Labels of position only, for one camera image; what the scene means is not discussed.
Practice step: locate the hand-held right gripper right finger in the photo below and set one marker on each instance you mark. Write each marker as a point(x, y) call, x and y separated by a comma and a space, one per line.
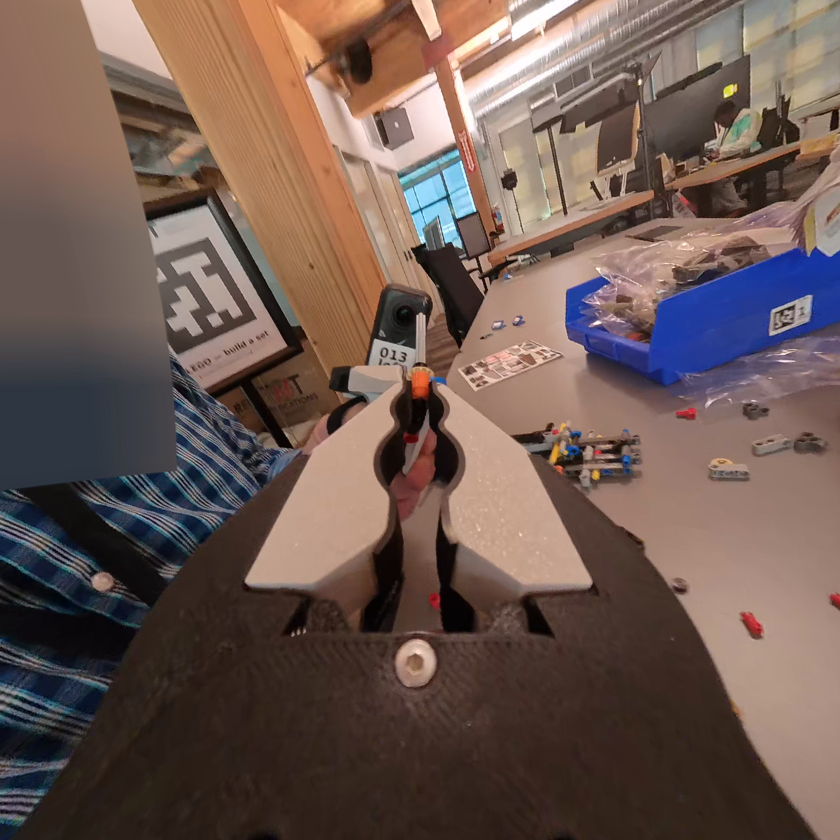
point(512, 525)

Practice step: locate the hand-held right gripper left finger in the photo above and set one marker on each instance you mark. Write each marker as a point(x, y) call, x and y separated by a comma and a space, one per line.
point(328, 525)

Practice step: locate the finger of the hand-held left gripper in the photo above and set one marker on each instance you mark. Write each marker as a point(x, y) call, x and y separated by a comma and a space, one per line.
point(377, 382)

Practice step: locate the small lego subassembly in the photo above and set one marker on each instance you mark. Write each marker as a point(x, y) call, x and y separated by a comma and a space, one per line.
point(420, 382)

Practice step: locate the person's left forearm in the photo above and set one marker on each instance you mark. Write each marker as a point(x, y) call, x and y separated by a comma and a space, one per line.
point(229, 433)

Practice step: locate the lego chassis assembly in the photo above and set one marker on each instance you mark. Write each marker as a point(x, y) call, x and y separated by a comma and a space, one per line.
point(590, 453)

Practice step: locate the clear bag of lego parts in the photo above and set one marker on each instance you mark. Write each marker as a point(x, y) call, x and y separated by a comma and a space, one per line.
point(663, 282)

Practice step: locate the dark grey lego connector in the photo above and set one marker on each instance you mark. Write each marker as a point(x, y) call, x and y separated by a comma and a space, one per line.
point(810, 443)
point(756, 411)

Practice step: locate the light grey lego connector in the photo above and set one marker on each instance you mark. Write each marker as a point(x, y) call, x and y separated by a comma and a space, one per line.
point(771, 444)

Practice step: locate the person's left hand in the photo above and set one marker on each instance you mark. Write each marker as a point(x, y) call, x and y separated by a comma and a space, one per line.
point(410, 492)

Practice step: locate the black office chair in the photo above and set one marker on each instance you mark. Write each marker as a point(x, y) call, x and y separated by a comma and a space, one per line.
point(453, 289)

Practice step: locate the cardboard box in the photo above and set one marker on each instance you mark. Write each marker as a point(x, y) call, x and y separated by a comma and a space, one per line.
point(289, 394)

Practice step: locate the sticker sheet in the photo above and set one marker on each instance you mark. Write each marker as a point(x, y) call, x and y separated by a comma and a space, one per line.
point(508, 364)

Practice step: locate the red hanging banner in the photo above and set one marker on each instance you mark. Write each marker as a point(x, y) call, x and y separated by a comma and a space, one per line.
point(464, 157)

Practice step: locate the long wooden table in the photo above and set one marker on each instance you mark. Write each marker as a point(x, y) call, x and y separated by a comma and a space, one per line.
point(564, 226)

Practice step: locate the wooden pillar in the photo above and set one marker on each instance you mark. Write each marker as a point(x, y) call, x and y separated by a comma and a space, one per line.
point(275, 164)

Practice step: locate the framed marker sign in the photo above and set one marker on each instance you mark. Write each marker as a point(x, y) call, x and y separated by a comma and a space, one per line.
point(197, 295)

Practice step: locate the grey beam with tan gear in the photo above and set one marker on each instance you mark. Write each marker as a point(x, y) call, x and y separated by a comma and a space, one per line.
point(728, 468)

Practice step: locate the blue plastic bin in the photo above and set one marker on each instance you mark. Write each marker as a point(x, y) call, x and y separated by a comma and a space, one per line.
point(715, 315)

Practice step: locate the empty clear plastic bag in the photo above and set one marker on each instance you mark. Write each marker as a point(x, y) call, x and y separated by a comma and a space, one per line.
point(774, 377)

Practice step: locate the person's torso in plaid shirt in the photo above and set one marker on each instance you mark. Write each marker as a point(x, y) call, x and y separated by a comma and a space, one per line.
point(52, 656)

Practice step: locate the large black monitor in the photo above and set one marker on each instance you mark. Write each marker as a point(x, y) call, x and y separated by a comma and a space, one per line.
point(682, 111)

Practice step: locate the wooden desk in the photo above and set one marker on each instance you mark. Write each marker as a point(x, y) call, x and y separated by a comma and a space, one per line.
point(754, 164)

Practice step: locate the camera on tripod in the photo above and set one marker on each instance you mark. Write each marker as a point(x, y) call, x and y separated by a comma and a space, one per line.
point(508, 179)

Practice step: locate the black wall speaker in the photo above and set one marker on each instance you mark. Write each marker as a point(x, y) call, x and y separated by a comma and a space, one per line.
point(397, 128)

